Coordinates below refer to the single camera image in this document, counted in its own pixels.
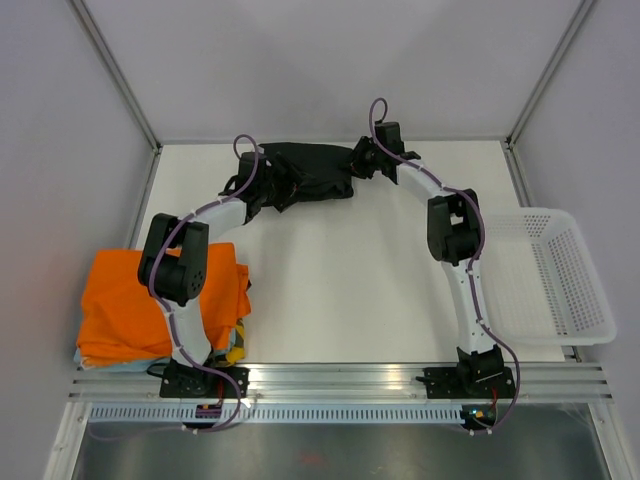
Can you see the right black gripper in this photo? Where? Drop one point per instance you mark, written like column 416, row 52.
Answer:
column 357, row 165

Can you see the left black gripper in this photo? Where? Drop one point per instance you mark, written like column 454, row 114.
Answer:
column 292, row 173

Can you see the black trousers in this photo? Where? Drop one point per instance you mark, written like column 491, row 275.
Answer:
column 325, row 166

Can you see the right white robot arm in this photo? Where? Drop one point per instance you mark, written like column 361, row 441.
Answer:
column 455, row 238

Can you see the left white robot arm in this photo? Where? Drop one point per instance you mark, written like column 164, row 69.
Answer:
column 174, row 261

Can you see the yellow black patterned garment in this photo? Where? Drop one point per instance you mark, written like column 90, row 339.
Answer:
column 240, row 340

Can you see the white perforated plastic basket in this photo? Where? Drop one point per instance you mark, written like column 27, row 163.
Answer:
column 539, row 281

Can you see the orange folded garment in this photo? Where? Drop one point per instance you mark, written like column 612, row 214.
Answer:
column 122, row 323

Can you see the light blue folded garment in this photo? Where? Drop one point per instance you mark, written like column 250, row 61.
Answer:
column 135, row 366

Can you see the right aluminium frame post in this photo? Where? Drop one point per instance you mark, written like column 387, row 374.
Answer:
column 573, row 28

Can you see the aluminium frame post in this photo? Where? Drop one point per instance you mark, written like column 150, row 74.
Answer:
column 106, row 57
column 573, row 28

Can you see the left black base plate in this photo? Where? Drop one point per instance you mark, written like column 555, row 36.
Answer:
column 182, row 382

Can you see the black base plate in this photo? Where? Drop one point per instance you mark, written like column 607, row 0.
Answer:
column 451, row 383
column 182, row 382

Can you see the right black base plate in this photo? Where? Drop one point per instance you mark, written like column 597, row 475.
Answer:
column 451, row 383

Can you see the left aluminium frame post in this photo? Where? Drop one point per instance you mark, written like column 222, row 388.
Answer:
column 106, row 57

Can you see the aluminium rail beam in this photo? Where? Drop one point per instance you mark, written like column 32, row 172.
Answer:
column 354, row 383

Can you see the white slotted cable duct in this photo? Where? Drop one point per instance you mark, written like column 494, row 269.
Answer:
column 279, row 413

